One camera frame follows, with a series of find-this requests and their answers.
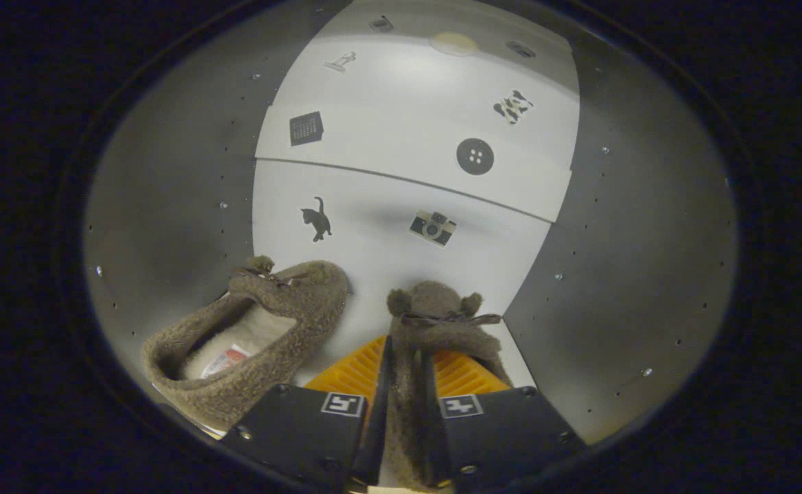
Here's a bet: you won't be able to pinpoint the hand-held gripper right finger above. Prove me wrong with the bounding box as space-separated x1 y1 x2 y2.
420 350 587 494

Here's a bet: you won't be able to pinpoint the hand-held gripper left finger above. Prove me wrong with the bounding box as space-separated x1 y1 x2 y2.
221 335 393 494

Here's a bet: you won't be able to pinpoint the brown fuzzy shoe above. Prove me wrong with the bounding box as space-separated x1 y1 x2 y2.
380 280 515 491
142 255 352 433

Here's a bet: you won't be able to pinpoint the grey shoe cabinet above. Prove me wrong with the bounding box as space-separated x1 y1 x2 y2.
85 0 741 447

